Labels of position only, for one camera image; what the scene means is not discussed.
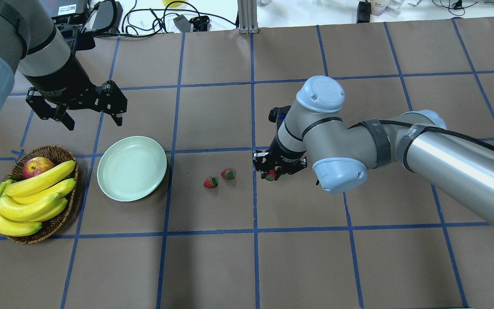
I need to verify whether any yellow banana bunch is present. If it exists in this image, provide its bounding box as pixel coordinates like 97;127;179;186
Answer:
0;160;76;237

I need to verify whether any woven wicker basket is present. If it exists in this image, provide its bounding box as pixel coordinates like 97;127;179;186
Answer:
3;145;80;245

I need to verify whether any black power adapter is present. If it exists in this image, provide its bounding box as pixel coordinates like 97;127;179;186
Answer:
89;1;123;34

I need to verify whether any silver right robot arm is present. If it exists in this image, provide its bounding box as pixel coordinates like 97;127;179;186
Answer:
253;76;494;226

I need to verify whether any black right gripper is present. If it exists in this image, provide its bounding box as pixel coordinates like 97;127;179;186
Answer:
253;148;307;177

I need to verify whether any light green plate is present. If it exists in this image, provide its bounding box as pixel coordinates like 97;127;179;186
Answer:
96;136;167;202

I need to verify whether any red apple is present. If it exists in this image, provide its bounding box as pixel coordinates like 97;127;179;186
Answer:
22;157;55;179

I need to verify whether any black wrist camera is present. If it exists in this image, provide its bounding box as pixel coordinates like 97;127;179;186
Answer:
268;106;291;127

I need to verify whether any aluminium frame post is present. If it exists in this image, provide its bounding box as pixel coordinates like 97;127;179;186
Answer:
237;0;259;34

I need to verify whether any red strawberry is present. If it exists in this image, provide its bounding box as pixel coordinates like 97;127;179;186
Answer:
221;168;235;180
264;170;277;182

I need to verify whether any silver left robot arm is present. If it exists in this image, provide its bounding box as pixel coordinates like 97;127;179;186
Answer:
0;0;127;130

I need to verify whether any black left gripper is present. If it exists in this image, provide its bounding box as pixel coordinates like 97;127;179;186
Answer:
26;64;128;131

